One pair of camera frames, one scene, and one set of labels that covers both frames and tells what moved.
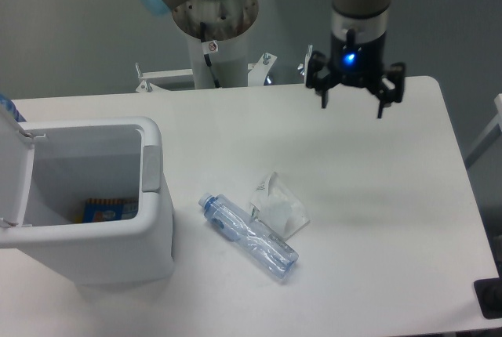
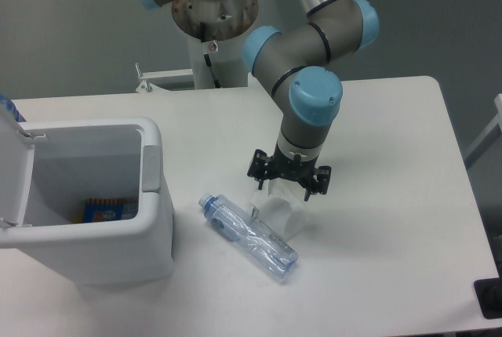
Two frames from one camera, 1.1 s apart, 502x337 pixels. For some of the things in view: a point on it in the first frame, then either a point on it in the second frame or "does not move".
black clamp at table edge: x=489 y=293 does not move
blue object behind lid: x=11 y=106 does not move
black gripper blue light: x=357 y=64 to x=281 y=164
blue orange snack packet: x=106 y=210 does not move
